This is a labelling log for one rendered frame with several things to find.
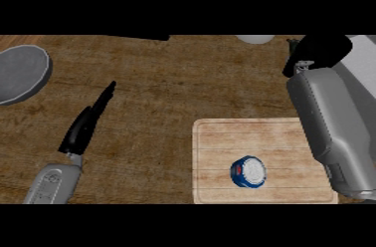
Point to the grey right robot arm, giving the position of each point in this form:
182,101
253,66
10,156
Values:
333,131

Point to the grey round plate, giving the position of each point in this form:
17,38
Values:
21,73

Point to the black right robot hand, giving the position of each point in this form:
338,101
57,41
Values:
318,50

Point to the blue can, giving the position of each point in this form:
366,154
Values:
250,171

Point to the pale wooden cutting board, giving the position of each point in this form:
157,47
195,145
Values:
254,148

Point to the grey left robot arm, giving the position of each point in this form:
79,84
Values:
52,184

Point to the pale grey appliance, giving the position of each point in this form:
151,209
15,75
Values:
361,68

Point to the white round object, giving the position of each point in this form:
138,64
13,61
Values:
254,38

